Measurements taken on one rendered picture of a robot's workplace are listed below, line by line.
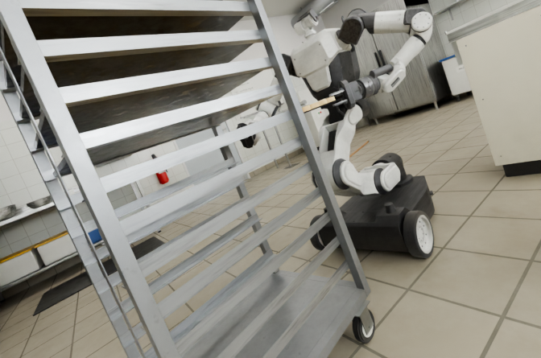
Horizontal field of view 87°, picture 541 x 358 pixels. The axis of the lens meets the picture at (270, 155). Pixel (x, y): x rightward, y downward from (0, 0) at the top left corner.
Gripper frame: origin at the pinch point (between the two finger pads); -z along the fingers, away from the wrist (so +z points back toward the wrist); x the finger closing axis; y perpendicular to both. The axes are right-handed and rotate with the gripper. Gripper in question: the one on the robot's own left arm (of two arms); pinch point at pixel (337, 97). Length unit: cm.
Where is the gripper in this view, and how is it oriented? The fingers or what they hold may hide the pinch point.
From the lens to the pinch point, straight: 127.6
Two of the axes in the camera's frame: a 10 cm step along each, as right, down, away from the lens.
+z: 9.0, -3.7, 2.1
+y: 2.3, 0.1, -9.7
